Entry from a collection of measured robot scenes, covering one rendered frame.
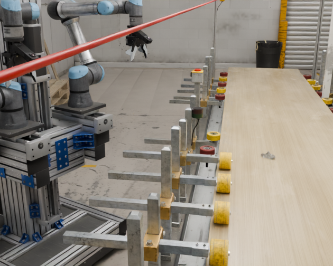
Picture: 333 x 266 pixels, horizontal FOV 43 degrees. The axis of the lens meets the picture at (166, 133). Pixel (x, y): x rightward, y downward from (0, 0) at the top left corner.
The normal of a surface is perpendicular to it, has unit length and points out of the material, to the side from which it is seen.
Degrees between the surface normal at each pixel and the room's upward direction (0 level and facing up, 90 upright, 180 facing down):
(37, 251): 0
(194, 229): 0
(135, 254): 90
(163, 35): 90
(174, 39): 90
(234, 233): 0
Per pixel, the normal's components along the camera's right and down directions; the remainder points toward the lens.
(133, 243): -0.16, 0.31
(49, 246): 0.00, -0.95
